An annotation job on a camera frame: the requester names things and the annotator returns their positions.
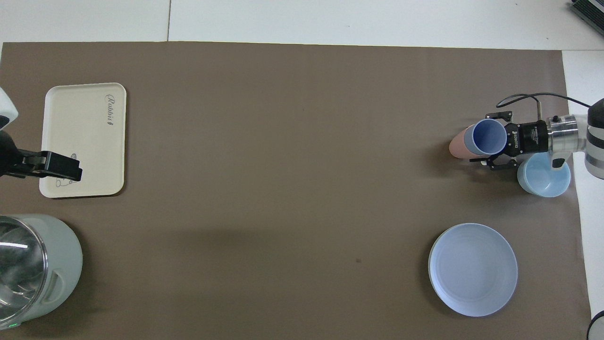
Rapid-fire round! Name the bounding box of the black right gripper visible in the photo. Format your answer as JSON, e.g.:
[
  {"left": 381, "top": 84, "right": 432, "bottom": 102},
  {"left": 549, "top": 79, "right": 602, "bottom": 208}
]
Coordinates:
[{"left": 469, "top": 111, "right": 549, "bottom": 171}]

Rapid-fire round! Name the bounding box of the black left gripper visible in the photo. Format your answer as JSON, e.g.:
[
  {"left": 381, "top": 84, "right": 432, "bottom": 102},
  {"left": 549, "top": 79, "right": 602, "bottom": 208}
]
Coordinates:
[{"left": 0, "top": 130, "right": 84, "bottom": 182}]

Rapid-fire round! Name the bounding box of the blue plastic cup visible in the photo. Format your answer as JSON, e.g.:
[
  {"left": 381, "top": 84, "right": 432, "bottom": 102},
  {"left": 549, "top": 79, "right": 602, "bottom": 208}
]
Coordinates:
[{"left": 464, "top": 118, "right": 508, "bottom": 156}]

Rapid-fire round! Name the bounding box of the pink plastic cup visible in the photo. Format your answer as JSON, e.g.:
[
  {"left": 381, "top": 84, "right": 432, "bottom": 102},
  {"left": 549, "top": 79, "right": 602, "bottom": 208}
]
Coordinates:
[{"left": 449, "top": 125, "right": 475, "bottom": 159}]

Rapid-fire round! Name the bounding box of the cream tray with Rabbit print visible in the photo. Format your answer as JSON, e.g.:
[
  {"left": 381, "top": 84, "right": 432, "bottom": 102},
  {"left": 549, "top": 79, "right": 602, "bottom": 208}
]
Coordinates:
[{"left": 39, "top": 83, "right": 127, "bottom": 198}]

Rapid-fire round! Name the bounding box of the light blue bowl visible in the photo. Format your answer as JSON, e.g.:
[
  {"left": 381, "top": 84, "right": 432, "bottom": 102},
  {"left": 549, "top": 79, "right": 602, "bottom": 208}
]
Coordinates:
[{"left": 517, "top": 153, "right": 571, "bottom": 198}]

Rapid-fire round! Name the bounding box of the pale green electric pot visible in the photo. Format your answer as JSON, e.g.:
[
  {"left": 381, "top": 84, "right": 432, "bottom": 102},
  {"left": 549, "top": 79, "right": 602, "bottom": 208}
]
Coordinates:
[{"left": 0, "top": 214, "right": 84, "bottom": 330}]

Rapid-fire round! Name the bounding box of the glass pot lid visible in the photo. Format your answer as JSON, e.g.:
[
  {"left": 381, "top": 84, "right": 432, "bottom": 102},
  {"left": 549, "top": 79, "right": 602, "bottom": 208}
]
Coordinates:
[{"left": 0, "top": 216, "right": 49, "bottom": 326}]

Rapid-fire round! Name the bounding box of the pale blue round plate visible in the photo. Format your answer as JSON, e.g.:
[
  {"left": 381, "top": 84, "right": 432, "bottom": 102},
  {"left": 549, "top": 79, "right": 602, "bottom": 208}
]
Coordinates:
[{"left": 428, "top": 223, "right": 518, "bottom": 317}]

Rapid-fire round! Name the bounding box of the grey ribbed device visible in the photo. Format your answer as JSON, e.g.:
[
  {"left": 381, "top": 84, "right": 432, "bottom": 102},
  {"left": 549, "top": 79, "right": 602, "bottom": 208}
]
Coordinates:
[{"left": 569, "top": 0, "right": 604, "bottom": 34}]

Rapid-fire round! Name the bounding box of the brown paper table mat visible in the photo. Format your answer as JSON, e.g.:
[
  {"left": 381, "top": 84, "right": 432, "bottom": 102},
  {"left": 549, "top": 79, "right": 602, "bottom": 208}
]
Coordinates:
[{"left": 0, "top": 42, "right": 593, "bottom": 340}]

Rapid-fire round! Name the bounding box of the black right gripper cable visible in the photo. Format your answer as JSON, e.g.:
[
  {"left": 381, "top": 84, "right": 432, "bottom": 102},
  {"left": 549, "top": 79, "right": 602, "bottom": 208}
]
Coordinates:
[{"left": 496, "top": 93, "right": 591, "bottom": 122}]

